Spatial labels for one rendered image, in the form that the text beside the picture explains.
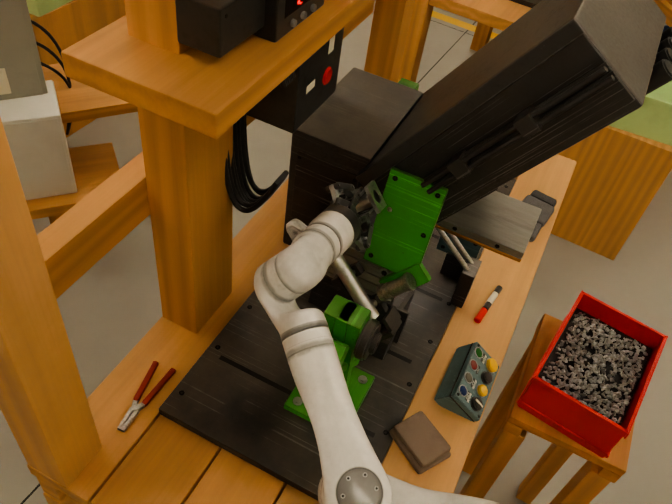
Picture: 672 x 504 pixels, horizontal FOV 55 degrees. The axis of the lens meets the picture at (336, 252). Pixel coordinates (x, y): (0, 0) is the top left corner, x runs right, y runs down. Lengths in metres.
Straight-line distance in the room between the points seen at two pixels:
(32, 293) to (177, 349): 0.55
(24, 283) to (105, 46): 0.34
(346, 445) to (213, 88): 0.50
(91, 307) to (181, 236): 1.46
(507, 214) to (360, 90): 0.43
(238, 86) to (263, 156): 2.37
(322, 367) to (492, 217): 0.65
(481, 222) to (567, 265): 1.75
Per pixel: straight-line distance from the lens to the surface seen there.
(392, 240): 1.28
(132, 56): 0.96
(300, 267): 0.90
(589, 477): 1.62
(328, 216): 1.05
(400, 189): 1.23
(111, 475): 1.29
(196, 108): 0.85
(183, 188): 1.11
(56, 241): 1.07
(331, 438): 0.85
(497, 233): 1.37
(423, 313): 1.48
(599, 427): 1.48
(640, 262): 3.32
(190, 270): 1.25
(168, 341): 1.41
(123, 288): 2.67
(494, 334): 1.50
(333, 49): 1.18
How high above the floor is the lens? 2.02
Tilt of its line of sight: 46 degrees down
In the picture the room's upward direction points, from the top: 10 degrees clockwise
